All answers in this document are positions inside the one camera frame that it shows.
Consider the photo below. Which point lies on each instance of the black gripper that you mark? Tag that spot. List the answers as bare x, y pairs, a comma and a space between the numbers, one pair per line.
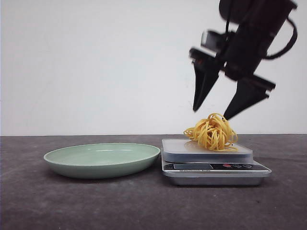
238, 60

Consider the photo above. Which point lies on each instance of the yellow vermicelli noodle bundle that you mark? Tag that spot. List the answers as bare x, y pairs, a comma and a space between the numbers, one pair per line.
213, 133

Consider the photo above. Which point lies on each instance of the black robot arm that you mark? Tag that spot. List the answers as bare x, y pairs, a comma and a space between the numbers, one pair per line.
273, 12

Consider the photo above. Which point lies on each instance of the silver digital kitchen scale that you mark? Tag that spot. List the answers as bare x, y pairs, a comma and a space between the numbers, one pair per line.
186, 163

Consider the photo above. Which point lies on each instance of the light green round plate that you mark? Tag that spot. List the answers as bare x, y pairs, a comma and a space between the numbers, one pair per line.
101, 160

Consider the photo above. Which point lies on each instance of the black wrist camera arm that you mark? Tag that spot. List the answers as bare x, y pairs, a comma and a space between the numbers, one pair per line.
215, 41

